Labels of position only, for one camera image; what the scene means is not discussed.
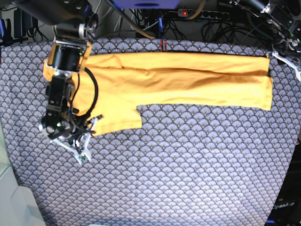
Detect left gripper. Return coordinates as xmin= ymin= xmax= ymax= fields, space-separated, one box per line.
xmin=271 ymin=35 xmax=301 ymax=81

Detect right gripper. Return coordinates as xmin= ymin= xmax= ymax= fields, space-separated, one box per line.
xmin=39 ymin=111 xmax=103 ymax=164

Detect yellow T-shirt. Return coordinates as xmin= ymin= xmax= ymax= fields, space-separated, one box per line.
xmin=42 ymin=52 xmax=274 ymax=137

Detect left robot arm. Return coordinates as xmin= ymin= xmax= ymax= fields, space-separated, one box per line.
xmin=229 ymin=0 xmax=301 ymax=81

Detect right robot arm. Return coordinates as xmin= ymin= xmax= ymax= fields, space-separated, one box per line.
xmin=12 ymin=0 xmax=100 ymax=164

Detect black power strip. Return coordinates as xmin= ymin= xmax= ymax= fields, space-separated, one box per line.
xmin=177 ymin=9 xmax=230 ymax=21

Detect blue fan-patterned tablecloth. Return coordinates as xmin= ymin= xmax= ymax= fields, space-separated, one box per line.
xmin=0 ymin=41 xmax=301 ymax=226

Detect red black table clamp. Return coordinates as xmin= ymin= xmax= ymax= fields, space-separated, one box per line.
xmin=159 ymin=40 xmax=167 ymax=52

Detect black OpenArm box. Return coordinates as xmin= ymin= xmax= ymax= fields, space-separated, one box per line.
xmin=265 ymin=144 xmax=301 ymax=226

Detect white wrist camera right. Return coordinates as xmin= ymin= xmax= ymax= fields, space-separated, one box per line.
xmin=74 ymin=152 xmax=92 ymax=165

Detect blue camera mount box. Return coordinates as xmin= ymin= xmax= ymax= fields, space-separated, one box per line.
xmin=113 ymin=0 xmax=180 ymax=9

